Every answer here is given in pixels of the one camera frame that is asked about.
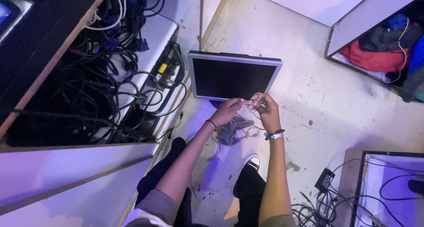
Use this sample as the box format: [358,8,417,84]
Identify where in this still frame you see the heap of grey cables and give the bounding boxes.
[207,115,266,161]

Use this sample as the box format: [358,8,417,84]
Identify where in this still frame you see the person's black trousers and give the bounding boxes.
[136,137,267,227]

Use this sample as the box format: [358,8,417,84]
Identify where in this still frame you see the silver framed flat monitor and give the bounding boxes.
[188,51,283,109]

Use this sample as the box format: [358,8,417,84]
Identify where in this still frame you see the wooden shelf full of cables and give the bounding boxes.
[0,0,193,217]

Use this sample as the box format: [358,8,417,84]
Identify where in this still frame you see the black and white shoe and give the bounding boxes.
[233,155,261,198]

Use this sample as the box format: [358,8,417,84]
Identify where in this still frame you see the wooden framed white cabinet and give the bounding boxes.
[334,150,424,227]

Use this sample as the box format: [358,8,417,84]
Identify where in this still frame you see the white shelf with clothes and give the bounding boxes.
[325,0,424,103]

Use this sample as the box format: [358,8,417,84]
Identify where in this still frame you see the black power adapter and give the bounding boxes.
[314,168,336,194]

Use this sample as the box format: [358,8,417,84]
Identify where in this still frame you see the tangle of black cables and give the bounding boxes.
[291,157,424,227]

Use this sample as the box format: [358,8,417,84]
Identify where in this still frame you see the person's right hand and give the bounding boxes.
[253,93,283,134]

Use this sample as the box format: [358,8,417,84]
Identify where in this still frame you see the thin wooden slat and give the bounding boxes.
[199,0,205,51]

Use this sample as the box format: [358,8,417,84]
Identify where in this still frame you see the person's left hand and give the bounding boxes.
[209,98,246,129]

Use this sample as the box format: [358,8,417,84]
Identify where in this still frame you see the person's grey shirt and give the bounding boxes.
[123,189,297,227]

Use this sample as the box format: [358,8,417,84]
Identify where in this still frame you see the thin white cable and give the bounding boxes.
[243,92,265,131]

